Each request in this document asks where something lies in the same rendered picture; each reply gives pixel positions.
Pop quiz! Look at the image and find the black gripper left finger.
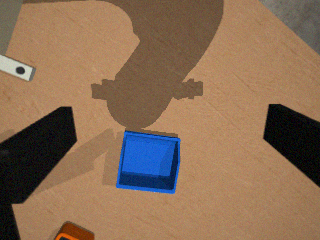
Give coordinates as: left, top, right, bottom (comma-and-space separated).
0, 106, 77, 240

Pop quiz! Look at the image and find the blue plastic bin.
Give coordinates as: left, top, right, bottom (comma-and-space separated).
116, 130, 181, 194

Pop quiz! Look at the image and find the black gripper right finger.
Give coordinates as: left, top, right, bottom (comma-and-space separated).
263, 104, 320, 188

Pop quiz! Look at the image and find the orange digital multimeter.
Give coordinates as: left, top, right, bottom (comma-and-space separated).
55, 223, 95, 240

